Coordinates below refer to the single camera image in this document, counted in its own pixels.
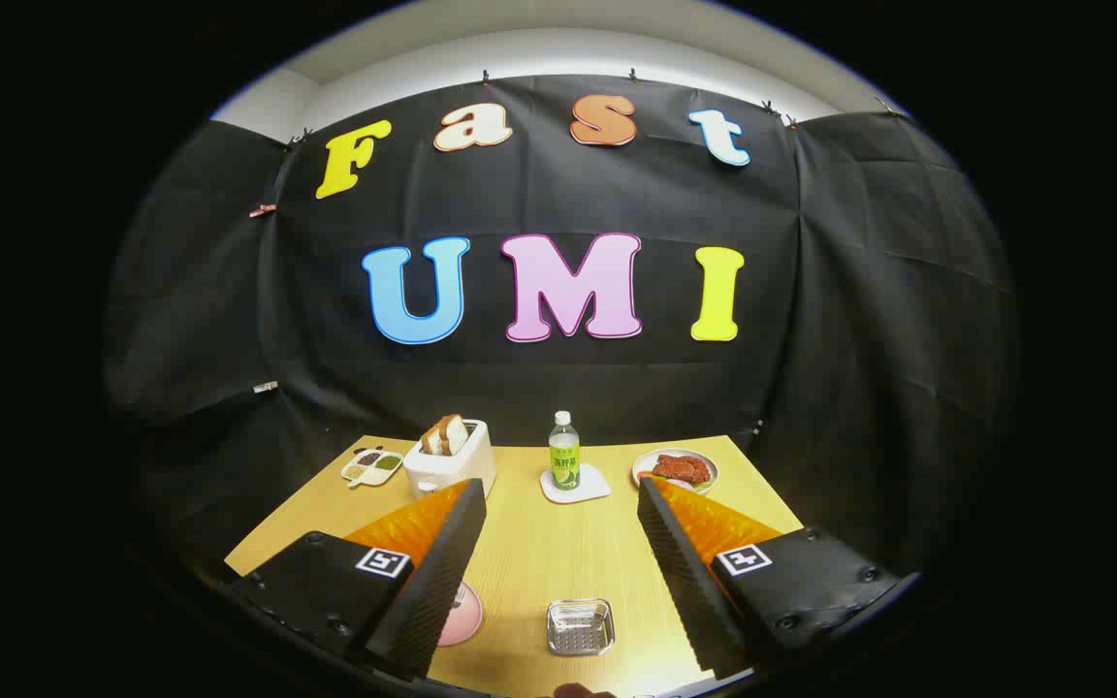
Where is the white oval food plate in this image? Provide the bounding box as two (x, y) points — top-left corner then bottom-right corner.
(631, 448), (719, 494)

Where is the square metal drain basket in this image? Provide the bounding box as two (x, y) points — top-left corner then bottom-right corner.
(546, 598), (615, 657)

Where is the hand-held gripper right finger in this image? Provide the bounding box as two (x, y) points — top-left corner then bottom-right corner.
(637, 476), (909, 680)

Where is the green label drink bottle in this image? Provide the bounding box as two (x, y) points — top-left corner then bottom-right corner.
(549, 411), (582, 492)

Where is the pink round plate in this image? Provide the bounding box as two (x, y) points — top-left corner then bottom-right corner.
(437, 580), (484, 648)

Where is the white square coaster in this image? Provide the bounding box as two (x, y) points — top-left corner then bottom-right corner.
(539, 463), (612, 504)

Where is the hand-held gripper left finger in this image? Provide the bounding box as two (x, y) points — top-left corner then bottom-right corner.
(232, 478), (489, 682)

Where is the brown meat piece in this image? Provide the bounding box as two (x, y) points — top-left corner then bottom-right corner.
(653, 454), (712, 485)

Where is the white divided condiment tray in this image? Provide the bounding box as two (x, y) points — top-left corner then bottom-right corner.
(341, 448), (404, 488)

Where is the white toaster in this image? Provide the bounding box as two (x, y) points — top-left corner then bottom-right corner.
(402, 419), (497, 499)

